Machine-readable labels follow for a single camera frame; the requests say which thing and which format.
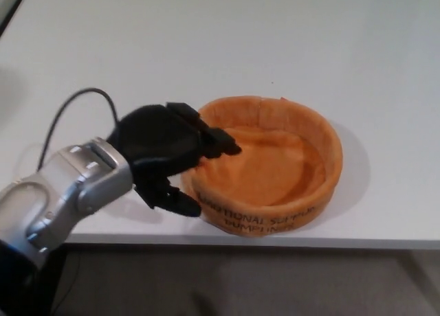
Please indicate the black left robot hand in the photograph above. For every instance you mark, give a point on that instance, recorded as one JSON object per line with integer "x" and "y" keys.
{"x": 158, "y": 141}

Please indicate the orange soft plush plate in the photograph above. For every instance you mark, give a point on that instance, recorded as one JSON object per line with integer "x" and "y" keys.
{"x": 271, "y": 171}

